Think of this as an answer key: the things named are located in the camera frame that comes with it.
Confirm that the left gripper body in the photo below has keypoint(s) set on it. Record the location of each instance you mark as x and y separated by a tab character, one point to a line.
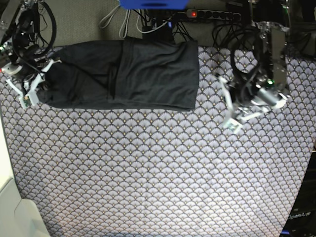
257	96

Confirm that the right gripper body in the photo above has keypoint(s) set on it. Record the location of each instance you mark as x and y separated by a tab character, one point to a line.
26	85

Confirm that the dark grey T-shirt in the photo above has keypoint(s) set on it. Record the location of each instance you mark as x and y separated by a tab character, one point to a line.
123	74

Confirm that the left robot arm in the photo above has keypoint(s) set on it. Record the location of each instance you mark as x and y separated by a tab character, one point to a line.
269	23

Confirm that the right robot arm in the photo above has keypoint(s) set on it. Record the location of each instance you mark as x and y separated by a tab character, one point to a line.
24	60

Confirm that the fan-patterned tablecloth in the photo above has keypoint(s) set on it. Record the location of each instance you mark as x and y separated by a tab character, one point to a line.
163	173

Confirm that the black OpenArm box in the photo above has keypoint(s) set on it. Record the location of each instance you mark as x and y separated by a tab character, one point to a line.
301	221

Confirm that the white side cabinet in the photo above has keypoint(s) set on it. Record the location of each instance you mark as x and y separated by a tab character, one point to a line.
18	217

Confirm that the white power strip red switch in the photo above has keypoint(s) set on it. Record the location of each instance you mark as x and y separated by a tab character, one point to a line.
213	15

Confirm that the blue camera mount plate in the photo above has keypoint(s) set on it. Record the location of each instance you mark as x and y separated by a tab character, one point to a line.
154	4

